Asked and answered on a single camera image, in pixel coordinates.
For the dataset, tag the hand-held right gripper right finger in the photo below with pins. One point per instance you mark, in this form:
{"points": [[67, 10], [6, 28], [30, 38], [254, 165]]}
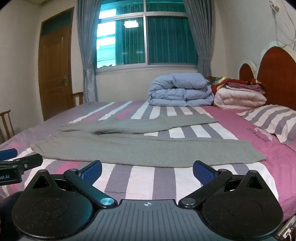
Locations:
{"points": [[203, 172]]}

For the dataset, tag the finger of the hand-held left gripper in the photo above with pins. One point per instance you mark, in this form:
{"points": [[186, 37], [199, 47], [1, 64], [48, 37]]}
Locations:
{"points": [[9, 153], [31, 161]]}

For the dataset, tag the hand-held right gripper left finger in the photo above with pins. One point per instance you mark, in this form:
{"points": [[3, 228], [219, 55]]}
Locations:
{"points": [[92, 172]]}

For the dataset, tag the grey towel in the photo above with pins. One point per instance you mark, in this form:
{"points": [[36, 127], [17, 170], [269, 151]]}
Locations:
{"points": [[138, 148]]}

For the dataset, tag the wooden chair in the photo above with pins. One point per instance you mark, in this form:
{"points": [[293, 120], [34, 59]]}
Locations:
{"points": [[79, 96], [5, 125]]}

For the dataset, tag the bed with striped pink sheet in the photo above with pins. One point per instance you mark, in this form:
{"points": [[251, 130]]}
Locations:
{"points": [[226, 122]]}

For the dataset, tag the folded pale pink quilt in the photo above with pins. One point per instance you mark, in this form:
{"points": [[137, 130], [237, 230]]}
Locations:
{"points": [[238, 98]]}

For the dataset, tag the folded light blue duvet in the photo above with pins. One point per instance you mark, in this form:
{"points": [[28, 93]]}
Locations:
{"points": [[180, 91]]}

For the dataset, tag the striped pillow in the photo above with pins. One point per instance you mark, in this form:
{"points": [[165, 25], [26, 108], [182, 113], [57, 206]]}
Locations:
{"points": [[270, 120]]}

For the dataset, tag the brown wooden door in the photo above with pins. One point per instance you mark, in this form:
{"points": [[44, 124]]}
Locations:
{"points": [[54, 74]]}

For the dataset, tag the red floral blanket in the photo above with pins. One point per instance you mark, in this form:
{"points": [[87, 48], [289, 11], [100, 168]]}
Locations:
{"points": [[219, 83]]}

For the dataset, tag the folded mauve cloth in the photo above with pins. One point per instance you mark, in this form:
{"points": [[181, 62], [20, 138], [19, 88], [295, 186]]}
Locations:
{"points": [[249, 87]]}

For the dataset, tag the brown and white headboard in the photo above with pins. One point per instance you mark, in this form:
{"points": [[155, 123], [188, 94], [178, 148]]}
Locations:
{"points": [[277, 76]]}

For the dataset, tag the grey curtain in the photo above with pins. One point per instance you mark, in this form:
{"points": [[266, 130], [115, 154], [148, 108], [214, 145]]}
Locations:
{"points": [[87, 46], [201, 41]]}

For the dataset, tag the window with green glass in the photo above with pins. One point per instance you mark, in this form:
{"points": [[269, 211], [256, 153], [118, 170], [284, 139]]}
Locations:
{"points": [[170, 41]]}

